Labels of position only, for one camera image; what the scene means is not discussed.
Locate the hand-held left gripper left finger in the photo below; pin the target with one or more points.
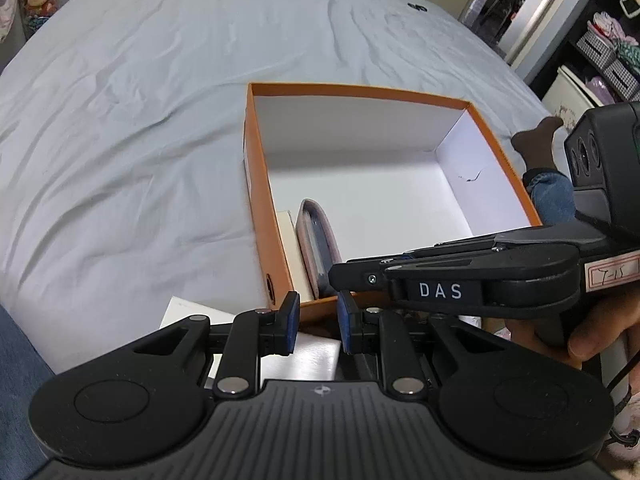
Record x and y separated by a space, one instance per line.
292 322

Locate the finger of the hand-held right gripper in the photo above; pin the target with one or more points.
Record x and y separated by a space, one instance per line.
450 250
357 275

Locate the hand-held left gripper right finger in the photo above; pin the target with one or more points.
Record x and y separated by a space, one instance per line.
345 327

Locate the orange cardboard box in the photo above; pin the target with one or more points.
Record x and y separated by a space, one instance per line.
375 160

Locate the person's right hand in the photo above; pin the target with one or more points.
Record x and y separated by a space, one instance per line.
605 335

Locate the pink case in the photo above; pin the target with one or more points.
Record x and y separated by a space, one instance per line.
320 245

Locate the person's blue jeans leg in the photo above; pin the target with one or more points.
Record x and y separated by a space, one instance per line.
22 385
550 195

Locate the small cream box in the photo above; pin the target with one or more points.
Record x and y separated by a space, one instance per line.
291 250

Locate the white printed storage box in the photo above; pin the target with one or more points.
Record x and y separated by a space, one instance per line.
562 100

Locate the purple cloth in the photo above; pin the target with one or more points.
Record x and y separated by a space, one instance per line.
597 90

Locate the teal folded clothes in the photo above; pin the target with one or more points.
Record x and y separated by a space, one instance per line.
630 55

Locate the pink white folded clothes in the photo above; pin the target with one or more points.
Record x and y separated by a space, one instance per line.
605 25

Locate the dark chair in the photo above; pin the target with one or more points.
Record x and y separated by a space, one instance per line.
500 5

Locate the small black object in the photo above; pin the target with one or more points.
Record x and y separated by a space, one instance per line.
416 7

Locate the silver door frame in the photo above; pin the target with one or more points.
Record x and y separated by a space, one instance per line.
540 15

